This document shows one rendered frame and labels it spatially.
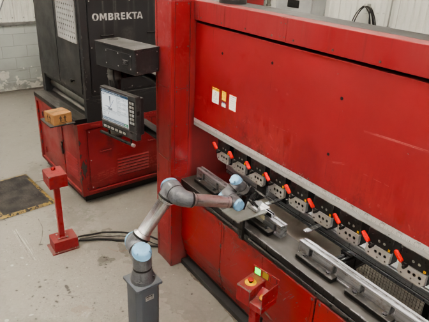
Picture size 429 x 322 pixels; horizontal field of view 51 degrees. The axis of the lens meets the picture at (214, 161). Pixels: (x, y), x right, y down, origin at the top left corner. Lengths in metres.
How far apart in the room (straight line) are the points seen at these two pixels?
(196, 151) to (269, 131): 1.03
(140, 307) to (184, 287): 1.15
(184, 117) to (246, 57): 0.86
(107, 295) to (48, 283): 0.54
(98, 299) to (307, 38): 2.63
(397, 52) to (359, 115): 0.38
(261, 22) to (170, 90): 0.99
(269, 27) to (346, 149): 0.87
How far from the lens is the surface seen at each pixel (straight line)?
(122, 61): 3.57
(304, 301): 2.98
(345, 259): 3.10
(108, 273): 4.23
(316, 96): 2.60
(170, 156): 3.69
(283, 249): 3.04
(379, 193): 2.45
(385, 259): 2.56
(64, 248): 4.55
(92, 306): 3.93
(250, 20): 2.95
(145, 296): 2.89
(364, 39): 2.35
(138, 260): 2.76
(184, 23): 3.45
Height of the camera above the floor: 2.61
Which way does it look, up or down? 25 degrees down
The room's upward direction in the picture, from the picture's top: 3 degrees clockwise
